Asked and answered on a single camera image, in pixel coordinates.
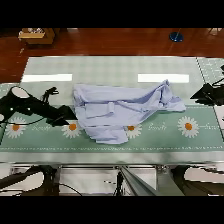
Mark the light blue shirt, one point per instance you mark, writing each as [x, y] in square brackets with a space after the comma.
[126, 106]

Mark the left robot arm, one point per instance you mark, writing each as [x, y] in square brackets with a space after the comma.
[23, 105]

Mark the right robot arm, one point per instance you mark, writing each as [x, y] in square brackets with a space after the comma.
[206, 93]

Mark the blue round object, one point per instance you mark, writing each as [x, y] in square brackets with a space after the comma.
[176, 36]

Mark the wooden box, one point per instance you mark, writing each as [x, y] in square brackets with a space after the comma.
[36, 36]

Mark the silver frame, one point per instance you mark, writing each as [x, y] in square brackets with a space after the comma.
[140, 186]

